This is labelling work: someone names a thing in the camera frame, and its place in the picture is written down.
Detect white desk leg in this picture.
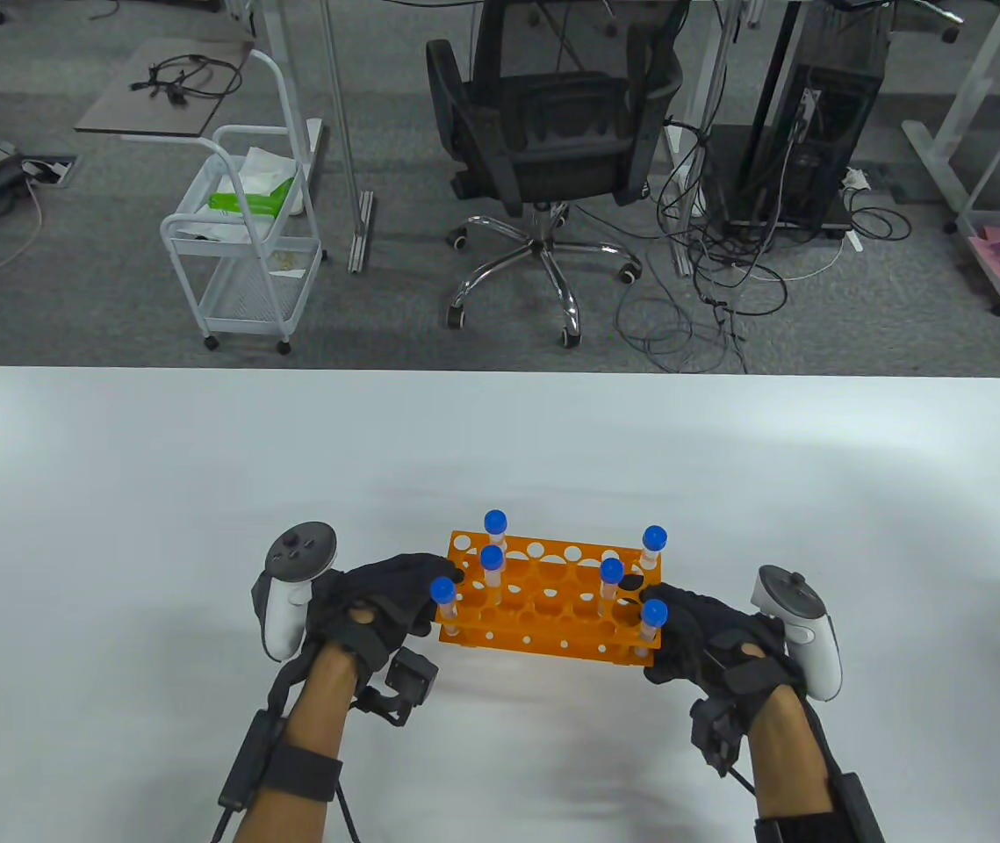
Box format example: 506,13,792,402
320,0,376,275
665,0,759,278

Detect person's right hand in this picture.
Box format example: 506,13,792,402
637,581,804,695

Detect floor socket box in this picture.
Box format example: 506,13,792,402
19,155,77,187

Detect white and grey VR controller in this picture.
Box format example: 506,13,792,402
749,564,844,703
251,522,341,662

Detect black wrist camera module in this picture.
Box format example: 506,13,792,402
354,647,441,728
689,694,748,779

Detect white wire utility cart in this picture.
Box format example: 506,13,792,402
159,48,327,356

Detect grey board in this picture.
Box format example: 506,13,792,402
76,38,255,139

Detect white plastic bag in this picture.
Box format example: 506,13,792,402
241,145,300,196

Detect white desk frame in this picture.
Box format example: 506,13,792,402
902,0,1000,212

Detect person's left hand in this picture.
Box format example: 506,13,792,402
301,552,466,679

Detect green packet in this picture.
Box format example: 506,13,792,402
206,178,297,218

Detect black battery pack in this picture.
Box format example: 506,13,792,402
833,771,888,843
218,709,283,813

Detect orange test tube rack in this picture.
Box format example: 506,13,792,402
435,530,665,660

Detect thick black cable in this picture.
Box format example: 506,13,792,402
266,654,309,719

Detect black computer tower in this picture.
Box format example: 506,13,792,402
703,60,887,240

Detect person's right forearm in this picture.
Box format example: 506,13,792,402
744,683,843,843

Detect tangle of black cables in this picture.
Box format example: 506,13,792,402
612,119,913,375

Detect black cable bundle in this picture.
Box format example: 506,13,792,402
129,53,244,106

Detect person's left forearm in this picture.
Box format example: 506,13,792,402
232,644,362,843

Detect black office chair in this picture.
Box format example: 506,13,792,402
425,0,687,349

